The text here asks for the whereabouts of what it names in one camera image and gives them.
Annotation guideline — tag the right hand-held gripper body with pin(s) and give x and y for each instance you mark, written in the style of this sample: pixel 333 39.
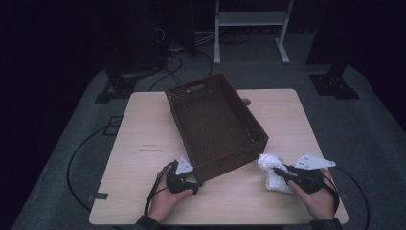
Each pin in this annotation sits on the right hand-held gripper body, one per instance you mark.
pixel 306 183

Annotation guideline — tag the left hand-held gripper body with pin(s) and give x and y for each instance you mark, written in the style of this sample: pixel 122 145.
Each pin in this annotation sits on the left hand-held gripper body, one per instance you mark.
pixel 175 185

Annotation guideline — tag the white waffle cloth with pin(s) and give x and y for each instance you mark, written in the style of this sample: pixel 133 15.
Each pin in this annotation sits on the white waffle cloth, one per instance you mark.
pixel 274 186

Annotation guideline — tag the brown woven basket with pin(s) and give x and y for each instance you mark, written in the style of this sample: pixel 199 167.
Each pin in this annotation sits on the brown woven basket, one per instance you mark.
pixel 217 127

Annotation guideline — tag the person's left hand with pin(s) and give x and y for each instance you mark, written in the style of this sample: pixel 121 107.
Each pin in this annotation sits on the person's left hand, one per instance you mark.
pixel 166 204

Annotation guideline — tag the person's right hand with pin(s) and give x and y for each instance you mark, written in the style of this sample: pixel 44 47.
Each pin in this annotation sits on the person's right hand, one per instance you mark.
pixel 319 204

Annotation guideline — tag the grey tape strip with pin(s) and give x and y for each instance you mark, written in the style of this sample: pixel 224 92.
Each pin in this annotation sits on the grey tape strip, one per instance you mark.
pixel 100 196

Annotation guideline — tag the small grey round disc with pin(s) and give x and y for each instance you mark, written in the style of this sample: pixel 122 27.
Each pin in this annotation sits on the small grey round disc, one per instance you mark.
pixel 246 102

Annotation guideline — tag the black stand base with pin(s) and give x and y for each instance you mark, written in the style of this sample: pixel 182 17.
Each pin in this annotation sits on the black stand base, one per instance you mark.
pixel 332 86
pixel 118 87

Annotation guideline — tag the white metal stand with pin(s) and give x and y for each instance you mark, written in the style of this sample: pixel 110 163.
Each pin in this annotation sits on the white metal stand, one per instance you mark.
pixel 249 18

